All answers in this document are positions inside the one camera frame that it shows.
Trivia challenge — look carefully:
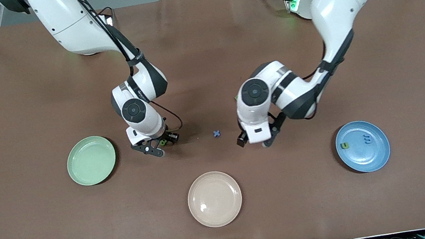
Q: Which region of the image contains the beige plate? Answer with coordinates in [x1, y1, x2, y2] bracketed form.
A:
[184, 168, 246, 231]

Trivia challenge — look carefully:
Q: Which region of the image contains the green plate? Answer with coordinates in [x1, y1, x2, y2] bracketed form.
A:
[63, 133, 120, 189]

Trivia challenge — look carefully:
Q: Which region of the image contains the brown tablecloth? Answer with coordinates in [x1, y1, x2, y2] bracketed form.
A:
[0, 0, 425, 239]

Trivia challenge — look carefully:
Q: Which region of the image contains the blue plate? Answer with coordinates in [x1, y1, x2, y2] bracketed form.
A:
[332, 116, 394, 177]

